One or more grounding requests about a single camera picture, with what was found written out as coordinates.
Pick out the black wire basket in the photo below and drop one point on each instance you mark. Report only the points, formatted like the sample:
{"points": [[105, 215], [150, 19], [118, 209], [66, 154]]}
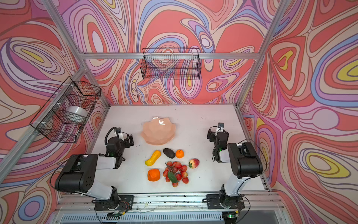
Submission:
{"points": [[171, 63], [53, 123]]}

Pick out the dark fake avocado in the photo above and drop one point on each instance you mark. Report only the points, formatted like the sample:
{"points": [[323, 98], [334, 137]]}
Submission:
{"points": [[169, 153]]}

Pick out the front aluminium rail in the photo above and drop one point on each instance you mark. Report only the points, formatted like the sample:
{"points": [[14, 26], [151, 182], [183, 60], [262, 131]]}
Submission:
{"points": [[177, 201]]}

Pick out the red yellow fake apple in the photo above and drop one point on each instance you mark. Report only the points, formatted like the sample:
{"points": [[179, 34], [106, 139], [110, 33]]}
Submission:
{"points": [[193, 163]]}

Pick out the yellow orange fake squash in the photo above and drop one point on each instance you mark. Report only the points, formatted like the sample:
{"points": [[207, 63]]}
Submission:
{"points": [[155, 156]]}

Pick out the silver tape roll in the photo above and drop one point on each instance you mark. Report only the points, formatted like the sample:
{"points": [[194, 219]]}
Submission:
{"points": [[76, 114]]}

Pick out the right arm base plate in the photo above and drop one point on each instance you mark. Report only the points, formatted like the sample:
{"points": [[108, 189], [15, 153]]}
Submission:
{"points": [[218, 201]]}

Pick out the large fake orange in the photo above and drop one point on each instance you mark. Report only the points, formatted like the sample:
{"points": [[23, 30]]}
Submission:
{"points": [[153, 175]]}

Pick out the rear black wire basket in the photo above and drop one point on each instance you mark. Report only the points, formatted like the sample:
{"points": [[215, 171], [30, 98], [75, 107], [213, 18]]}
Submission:
{"points": [[171, 63]]}

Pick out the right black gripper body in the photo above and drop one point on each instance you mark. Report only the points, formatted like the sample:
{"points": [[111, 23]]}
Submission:
{"points": [[211, 134]]}

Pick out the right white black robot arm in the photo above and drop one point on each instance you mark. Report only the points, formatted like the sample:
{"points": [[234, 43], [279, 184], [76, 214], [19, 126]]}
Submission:
{"points": [[245, 165]]}

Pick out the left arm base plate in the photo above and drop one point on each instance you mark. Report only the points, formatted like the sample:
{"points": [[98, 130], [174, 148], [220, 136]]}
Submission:
{"points": [[119, 203]]}

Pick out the pink faceted fruit bowl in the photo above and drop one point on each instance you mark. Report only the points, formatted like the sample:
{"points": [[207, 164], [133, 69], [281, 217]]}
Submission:
{"points": [[158, 131]]}

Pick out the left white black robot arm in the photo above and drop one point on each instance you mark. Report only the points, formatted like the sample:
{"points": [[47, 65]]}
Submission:
{"points": [[79, 172]]}

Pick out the small fake tangerine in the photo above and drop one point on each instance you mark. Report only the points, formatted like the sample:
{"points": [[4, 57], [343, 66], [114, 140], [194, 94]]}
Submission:
{"points": [[179, 153]]}

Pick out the red fake grape bunch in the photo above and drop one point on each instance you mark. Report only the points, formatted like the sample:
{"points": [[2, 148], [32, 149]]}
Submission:
{"points": [[175, 172]]}

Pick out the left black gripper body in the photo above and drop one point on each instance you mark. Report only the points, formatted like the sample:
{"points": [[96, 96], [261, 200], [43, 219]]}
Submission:
{"points": [[128, 140]]}

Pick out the left black wire basket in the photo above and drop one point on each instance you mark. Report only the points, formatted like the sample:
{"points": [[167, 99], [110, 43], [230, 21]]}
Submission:
{"points": [[53, 123]]}

